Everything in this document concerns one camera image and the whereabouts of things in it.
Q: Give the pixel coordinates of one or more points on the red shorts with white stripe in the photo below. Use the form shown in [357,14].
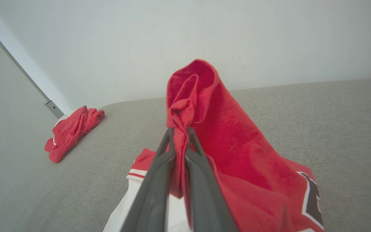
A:
[69,132]

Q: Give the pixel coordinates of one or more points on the red basketball jersey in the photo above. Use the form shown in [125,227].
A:
[237,154]

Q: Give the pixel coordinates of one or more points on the grey fabric sofa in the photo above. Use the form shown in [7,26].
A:
[333,129]

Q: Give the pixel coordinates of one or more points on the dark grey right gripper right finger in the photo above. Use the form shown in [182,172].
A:
[206,203]

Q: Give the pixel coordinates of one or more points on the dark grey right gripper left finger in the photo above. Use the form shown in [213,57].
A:
[151,199]

